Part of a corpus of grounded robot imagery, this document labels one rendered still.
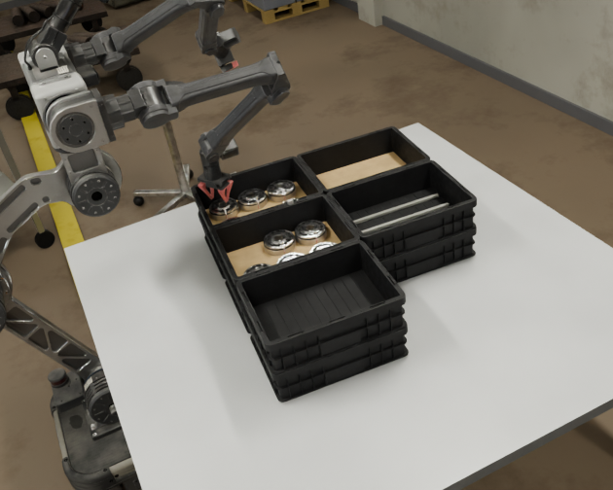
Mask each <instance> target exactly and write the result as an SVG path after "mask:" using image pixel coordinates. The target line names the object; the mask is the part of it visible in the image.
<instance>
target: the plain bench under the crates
mask: <svg viewBox="0 0 613 490"><path fill-rule="evenodd" d="M399 130H400V131H401V132H402V133H403V134H404V135H406V136H407V137H408V138H409V139H410V140H411V141H413V142H414V143H415V144H416V145H417V146H418V147H420V148H421V149H422V150H423V151H424V152H425V153H426V154H428V155H429V156H430V160H435V161H436V162H437V163H438V164H439V165H441V166H442V167H443V168H444V169H445V170H446V171H447V172H449V173H450V175H451V176H452V177H453V178H455V179H456V180H457V181H458V182H459V183H460V184H462V185H463V186H464V187H465V188H466V189H467V190H468V191H470V192H471V193H472V194H473V195H474V196H475V197H476V198H477V206H476V207H474V208H473V211H474V212H475V213H476V215H475V216H474V217H473V222H474V223H475V224H476V227H477V233H476V235H474V236H473V239H474V240H475V244H473V250H474V251H475V252H476V255H475V256H473V257H471V258H468V259H465V260H462V261H459V262H455V263H452V264H449V265H446V266H443V267H441V268H438V269H435V270H432V271H429V272H426V273H424V274H421V275H418V276H416V277H413V278H410V279H408V280H405V281H402V282H399V283H397V284H398V285H399V286H400V287H401V289H402V290H403V291H404V292H405V294H406V303H405V304H404V305H402V306H403V308H404V309H405V314H403V318H404V319H405V320H406V322H407V324H408V332H407V334H405V338H406V339H407V343H406V344H405V346H406V347H407V349H408V350H409V354H408V355H407V356H406V357H403V358H401V359H398V360H395V361H393V362H390V363H388V364H385V365H382V366H380V367H375V368H373V369H370V370H367V371H365V372H362V373H359V374H357V375H354V376H352V377H349V378H347V379H345V380H342V381H339V382H337V383H334V384H331V385H329V386H326V387H323V388H321V389H318V390H315V391H313V392H310V393H308V394H305V395H302V396H300V397H297V398H295V399H293V400H290V401H287V402H280V401H279V400H278V399H277V397H276V395H275V393H274V391H273V388H272V386H271V385H270V382H269V379H268V377H267V375H266V373H265V371H264V368H263V366H262V364H261V362H260V360H259V357H258V355H257V353H256V351H255V348H254V346H253V344H252V342H251V340H250V336H251V333H248V332H247V331H246V329H245V327H244V325H243V323H242V321H241V318H240V316H239V314H238V312H237V310H236V307H235V305H234V302H233V300H232V297H231V295H230V293H229V291H228V288H227V286H226V284H225V282H226V279H223V277H222V275H221V273H220V271H219V269H218V266H217V264H216V262H215V261H214V258H213V256H212V254H211V252H210V250H209V247H208V245H207V243H206V241H205V239H204V237H205V233H204V231H203V228H202V225H201V223H200V221H199V218H198V207H197V205H196V203H195V202H193V203H190V204H188V205H185V206H182V207H179V208H176V209H174V210H171V211H168V212H165V213H162V214H160V215H158V216H155V217H152V218H149V219H147V220H144V221H141V222H138V223H135V224H133V225H130V226H127V227H122V228H119V229H117V230H114V231H111V232H108V233H105V234H103V235H100V236H97V237H95V238H92V239H90V240H87V241H84V242H81V243H78V244H76V245H73V246H70V247H67V248H64V251H65V254H66V257H67V260H68V263H69V266H70V269H71V272H72V275H73V278H74V281H75V284H76V287H77V290H78V293H79V297H80V300H81V303H82V305H83V308H84V311H85V314H86V317H87V320H88V323H89V326H90V332H91V335H92V338H93V341H94V344H95V347H96V350H97V353H98V356H99V359H100V362H101V364H102V368H103V371H104V374H105V377H106V380H107V383H108V386H109V389H110V392H111V395H112V398H113V401H114V404H115V407H116V410H117V413H118V416H119V419H120V422H121V425H122V428H123V431H124V434H125V437H126V443H127V446H128V449H129V452H130V455H131V458H132V461H133V464H134V466H135V469H136V472H137V475H138V479H139V482H140V485H141V488H142V490H461V489H462V488H464V487H466V486H468V485H470V484H472V483H474V482H476V481H477V480H479V479H481V478H483V477H485V476H487V475H489V474H490V473H493V472H495V471H497V470H499V469H501V468H502V467H504V466H506V465H508V464H510V463H512V462H514V461H515V460H517V459H519V458H521V457H522V456H524V455H526V454H527V453H529V452H531V451H533V450H535V449H537V448H539V447H540V446H542V445H544V444H546V443H548V442H550V441H552V440H553V439H555V438H558V437H560V436H562V435H564V434H565V433H567V432H569V431H571V430H573V429H575V428H577V427H578V426H580V425H582V424H584V423H586V422H588V421H590V420H591V419H593V418H595V417H597V416H598V415H600V414H602V413H603V412H605V411H607V410H609V409H611V408H613V248H612V247H610V246H608V245H607V244H605V243H604V242H602V241H601V240H599V239H598V238H596V237H594V236H593V235H591V234H590V233H588V232H587V231H585V230H584V229H582V228H581V227H578V226H577V225H575V224H574V223H572V222H571V221H569V220H568V219H566V218H565V217H563V216H562V215H561V214H559V213H558V212H556V211H555V210H553V209H552V208H550V207H548V206H547V205H545V204H544V203H542V202H541V201H539V200H538V199H536V198H535V197H533V196H531V195H530V194H528V193H527V192H525V191H523V190H522V189H520V188H518V187H517V186H515V185H514V184H512V183H511V182H509V181H508V180H506V179H505V178H503V177H501V176H500V175H498V174H497V173H495V172H494V171H492V170H491V169H489V168H488V167H486V166H484V165H483V164H481V163H480V162H478V161H477V160H475V159H474V158H472V157H470V156H468V155H467V154H465V153H464V152H462V151H461V150H459V149H458V148H456V147H455V146H454V145H452V144H451V143H449V142H448V141H446V140H445V139H443V138H442V137H440V136H438V135H437V134H435V133H434V132H432V131H431V130H429V129H428V128H426V127H424V126H423V125H421V124H420V123H415V124H412V125H409V126H406V127H404V128H401V129H399Z"/></svg>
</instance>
